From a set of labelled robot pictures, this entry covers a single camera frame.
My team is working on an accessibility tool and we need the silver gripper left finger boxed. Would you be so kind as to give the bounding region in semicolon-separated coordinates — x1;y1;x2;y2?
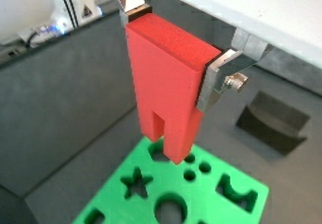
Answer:
114;0;150;25

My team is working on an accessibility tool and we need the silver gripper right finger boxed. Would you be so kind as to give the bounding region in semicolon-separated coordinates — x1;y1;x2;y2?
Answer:
196;28;271;112

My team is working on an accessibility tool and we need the red double-square block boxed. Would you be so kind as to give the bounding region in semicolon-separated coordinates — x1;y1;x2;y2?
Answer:
125;13;220;164

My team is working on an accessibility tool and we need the green shape-sorting board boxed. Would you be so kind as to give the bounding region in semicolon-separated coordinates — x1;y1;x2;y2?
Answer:
72;138;268;224

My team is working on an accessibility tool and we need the white device with cables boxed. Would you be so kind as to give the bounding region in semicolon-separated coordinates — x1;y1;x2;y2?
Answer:
0;0;104;47

